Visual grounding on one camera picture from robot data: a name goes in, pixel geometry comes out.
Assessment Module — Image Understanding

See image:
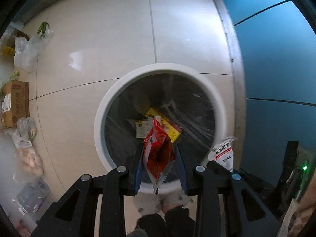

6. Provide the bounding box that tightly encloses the large clear water bottle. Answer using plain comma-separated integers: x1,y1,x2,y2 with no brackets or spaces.
15,178,51,216

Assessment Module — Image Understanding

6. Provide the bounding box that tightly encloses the bag of green vegetables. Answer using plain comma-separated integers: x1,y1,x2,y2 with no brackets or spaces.
5,70,20,82

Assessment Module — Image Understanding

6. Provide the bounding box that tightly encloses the white salt packet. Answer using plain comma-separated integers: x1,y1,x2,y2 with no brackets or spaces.
207,136,238,173

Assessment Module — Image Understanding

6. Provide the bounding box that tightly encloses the person's right leg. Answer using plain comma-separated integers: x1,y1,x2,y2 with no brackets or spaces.
164,206,195,237

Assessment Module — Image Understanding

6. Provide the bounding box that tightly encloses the grey fluffy slipper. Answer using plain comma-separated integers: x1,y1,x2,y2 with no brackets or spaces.
133,191,162,215
162,189,192,209

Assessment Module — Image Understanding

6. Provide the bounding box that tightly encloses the person's left leg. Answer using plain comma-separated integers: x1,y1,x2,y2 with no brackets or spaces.
127,213,166,237

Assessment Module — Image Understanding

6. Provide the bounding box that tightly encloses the red snack packet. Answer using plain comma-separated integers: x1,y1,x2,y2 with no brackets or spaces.
143,117,176,194

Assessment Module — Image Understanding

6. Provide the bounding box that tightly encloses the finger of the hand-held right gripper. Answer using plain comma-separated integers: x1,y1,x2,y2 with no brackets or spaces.
207,161,276,199

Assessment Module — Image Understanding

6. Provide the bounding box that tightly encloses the tan printed packet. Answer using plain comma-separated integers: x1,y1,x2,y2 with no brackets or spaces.
136,118,155,139

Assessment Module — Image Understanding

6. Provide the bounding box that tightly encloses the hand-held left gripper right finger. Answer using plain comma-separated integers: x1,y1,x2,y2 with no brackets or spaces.
175,143,284,237

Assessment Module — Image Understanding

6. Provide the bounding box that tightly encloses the white round trash bin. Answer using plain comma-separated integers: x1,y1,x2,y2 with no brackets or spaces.
94,63,231,194

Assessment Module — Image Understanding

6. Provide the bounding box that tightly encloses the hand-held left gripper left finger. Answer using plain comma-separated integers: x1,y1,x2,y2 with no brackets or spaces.
31,143,146,237

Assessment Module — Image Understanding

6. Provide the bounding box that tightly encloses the green vegetable piece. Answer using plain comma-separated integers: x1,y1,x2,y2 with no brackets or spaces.
37,22,50,39

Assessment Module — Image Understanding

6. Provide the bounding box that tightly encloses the clear plastic bin liner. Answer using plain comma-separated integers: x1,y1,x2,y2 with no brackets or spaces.
104,73,215,185

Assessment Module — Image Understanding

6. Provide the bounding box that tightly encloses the yellow snack packet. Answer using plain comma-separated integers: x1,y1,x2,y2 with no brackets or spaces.
141,107,182,144

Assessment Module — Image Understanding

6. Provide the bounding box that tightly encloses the person's leg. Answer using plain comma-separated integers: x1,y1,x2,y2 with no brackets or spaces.
164,206,195,237
127,213,166,237

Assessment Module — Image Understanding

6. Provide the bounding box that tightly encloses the bag of eggs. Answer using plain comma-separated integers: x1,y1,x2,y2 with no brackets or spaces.
13,145,44,183

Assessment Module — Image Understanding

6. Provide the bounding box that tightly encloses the brown cardboard box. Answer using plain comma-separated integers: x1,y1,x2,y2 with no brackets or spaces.
0,80,30,129

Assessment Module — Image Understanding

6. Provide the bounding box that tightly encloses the crumpled clear plastic bag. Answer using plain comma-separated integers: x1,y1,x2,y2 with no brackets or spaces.
12,117,38,149

